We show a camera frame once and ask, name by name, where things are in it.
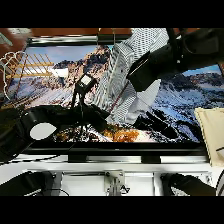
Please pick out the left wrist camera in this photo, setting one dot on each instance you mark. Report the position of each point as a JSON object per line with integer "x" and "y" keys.
{"x": 84, "y": 85}

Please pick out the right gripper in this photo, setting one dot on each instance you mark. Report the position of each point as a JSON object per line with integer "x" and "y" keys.
{"x": 143, "y": 75}

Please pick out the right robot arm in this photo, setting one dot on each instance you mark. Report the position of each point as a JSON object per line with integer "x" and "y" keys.
{"x": 190, "y": 50}

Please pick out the white striped shirt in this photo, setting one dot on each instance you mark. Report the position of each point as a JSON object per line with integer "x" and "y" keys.
{"x": 120, "y": 83}

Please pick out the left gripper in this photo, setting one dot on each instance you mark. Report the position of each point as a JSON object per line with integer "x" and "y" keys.
{"x": 95, "y": 117}

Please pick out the pale folded garment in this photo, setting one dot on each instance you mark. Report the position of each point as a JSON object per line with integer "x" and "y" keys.
{"x": 211, "y": 133}

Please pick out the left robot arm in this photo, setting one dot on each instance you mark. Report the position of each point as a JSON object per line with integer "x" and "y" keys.
{"x": 30, "y": 130}

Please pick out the silver frame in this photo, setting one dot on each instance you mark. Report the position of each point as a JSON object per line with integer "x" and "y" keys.
{"x": 113, "y": 173}

